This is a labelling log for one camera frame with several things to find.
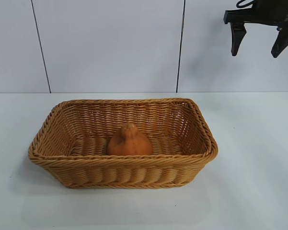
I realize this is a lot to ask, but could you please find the tan woven wicker basket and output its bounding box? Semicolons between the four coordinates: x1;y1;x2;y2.
28;97;219;190

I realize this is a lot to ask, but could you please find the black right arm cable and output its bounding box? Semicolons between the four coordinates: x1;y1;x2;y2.
237;0;254;9

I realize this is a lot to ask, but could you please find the orange-brown bread bun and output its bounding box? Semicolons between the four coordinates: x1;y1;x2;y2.
107;123;153;156

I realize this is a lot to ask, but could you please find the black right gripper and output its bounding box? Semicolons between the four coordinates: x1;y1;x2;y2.
224;0;288;58

